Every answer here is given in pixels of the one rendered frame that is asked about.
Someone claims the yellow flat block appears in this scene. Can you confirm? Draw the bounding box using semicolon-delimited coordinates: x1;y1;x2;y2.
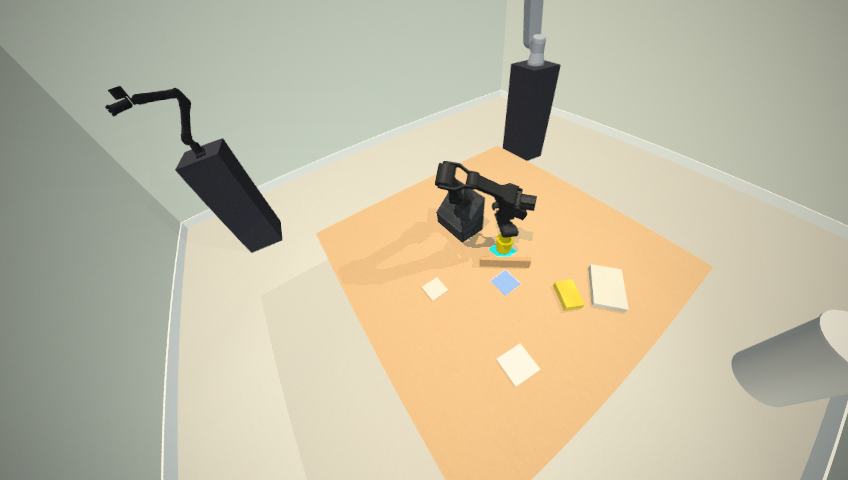
553;279;585;311

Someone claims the yellow cup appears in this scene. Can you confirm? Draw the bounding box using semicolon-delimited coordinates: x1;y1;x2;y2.
495;233;514;254

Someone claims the cream flat rectangular slab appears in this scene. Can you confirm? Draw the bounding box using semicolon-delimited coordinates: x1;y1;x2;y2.
588;264;629;312

